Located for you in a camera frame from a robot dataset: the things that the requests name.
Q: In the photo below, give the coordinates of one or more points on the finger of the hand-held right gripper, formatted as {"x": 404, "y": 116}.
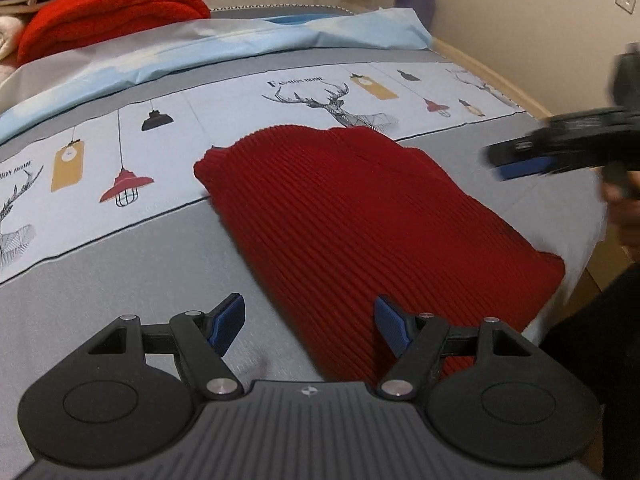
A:
{"x": 515, "y": 149}
{"x": 527, "y": 167}

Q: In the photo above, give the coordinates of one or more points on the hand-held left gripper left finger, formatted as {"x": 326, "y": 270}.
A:
{"x": 227, "y": 322}

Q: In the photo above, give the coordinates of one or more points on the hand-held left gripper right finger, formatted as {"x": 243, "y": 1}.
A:
{"x": 392, "y": 327}

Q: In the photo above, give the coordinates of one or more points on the red ribbed knit sweater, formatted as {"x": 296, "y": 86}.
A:
{"x": 350, "y": 220}

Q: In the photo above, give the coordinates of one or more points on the person's right hand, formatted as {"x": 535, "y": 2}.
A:
{"x": 625, "y": 215}

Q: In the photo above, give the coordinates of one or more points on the grey printed bed sheet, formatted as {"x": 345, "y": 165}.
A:
{"x": 125, "y": 270}

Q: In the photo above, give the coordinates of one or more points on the purple box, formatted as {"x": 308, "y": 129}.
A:
{"x": 416, "y": 5}

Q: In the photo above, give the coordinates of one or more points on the person's dark clothing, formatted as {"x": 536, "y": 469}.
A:
{"x": 600, "y": 360}

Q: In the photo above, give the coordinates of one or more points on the light blue quilt cover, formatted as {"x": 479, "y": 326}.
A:
{"x": 300, "y": 35}

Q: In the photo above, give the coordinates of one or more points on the red folded blanket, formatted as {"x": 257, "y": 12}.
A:
{"x": 110, "y": 10}

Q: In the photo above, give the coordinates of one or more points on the beige folded cloth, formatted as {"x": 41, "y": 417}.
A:
{"x": 9, "y": 40}

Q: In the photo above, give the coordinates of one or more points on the wooden bed frame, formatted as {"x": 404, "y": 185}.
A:
{"x": 480, "y": 67}

